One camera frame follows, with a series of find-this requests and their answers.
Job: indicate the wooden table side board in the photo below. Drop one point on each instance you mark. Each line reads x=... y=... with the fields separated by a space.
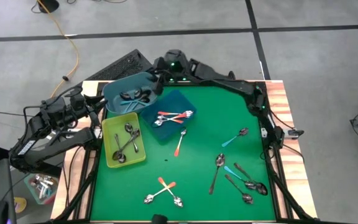
x=90 y=85
x=294 y=174

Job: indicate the grey-blue plastic bin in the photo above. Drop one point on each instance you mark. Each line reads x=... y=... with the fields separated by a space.
x=113 y=93

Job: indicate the small black round object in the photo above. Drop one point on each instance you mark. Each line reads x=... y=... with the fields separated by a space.
x=159 y=218

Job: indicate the translucent yellow-green plastic bin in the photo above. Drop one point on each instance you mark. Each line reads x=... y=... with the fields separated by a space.
x=110 y=124

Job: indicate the black round floor base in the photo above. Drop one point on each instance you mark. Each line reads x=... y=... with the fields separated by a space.
x=49 y=5

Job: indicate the teal basket with items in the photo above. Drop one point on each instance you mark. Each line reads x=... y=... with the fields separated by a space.
x=40 y=186

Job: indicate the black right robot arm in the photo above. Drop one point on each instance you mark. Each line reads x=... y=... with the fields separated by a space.
x=228 y=82

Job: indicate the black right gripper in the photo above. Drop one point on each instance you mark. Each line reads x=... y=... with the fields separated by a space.
x=162 y=68

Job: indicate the green table mat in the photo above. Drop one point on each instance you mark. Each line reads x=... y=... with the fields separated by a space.
x=120 y=199

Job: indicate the blue shallow plastic bin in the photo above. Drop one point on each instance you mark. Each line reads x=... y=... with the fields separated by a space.
x=169 y=132

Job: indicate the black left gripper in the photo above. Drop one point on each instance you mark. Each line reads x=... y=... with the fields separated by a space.
x=82 y=110

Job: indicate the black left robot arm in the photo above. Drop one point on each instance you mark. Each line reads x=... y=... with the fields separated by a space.
x=57 y=146

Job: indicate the yellow tape roll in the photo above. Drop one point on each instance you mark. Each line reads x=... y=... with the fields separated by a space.
x=21 y=205

